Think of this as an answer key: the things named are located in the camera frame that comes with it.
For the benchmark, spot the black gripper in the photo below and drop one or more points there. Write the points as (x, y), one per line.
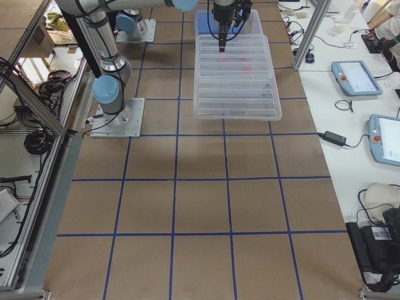
(223, 14)

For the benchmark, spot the clear plastic box lid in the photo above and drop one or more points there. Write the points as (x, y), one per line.
(238, 83)

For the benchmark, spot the clear plastic storage box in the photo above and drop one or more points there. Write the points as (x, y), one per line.
(252, 25)

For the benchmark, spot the blue teach pendant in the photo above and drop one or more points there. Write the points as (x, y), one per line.
(355, 79)
(384, 139)

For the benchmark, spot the black power adapter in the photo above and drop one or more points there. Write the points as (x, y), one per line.
(332, 138)

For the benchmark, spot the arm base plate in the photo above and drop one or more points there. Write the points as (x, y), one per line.
(126, 125)
(148, 37)

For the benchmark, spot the aluminium frame post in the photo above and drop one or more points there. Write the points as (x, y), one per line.
(312, 28)

